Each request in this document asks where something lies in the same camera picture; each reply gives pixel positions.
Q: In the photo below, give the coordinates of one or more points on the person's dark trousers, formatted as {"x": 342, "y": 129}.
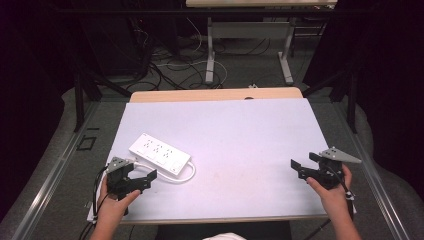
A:
{"x": 266, "y": 231}

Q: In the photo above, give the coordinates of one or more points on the white desk with metal legs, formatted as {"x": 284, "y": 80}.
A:
{"x": 250, "y": 30}

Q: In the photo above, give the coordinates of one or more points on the white table mat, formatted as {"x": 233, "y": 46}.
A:
{"x": 233, "y": 140}

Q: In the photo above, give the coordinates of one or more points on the person's left hand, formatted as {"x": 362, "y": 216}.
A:
{"x": 111, "y": 206}

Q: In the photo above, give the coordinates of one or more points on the aluminium floor rail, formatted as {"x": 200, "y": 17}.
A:
{"x": 376, "y": 186}
{"x": 50, "y": 180}

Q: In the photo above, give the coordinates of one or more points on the person's right hand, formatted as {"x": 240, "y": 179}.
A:
{"x": 333, "y": 200}

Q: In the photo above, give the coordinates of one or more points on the person's white clothing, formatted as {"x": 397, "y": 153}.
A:
{"x": 224, "y": 236}

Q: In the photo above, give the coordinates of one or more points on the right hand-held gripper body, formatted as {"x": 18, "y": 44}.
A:
{"x": 330, "y": 173}

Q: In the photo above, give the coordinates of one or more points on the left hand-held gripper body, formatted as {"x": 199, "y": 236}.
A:
{"x": 118, "y": 180}

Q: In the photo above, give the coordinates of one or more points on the white power strip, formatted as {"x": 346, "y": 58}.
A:
{"x": 159, "y": 154}

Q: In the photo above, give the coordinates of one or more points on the black metal stand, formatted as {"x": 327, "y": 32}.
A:
{"x": 350, "y": 96}
{"x": 80, "y": 96}

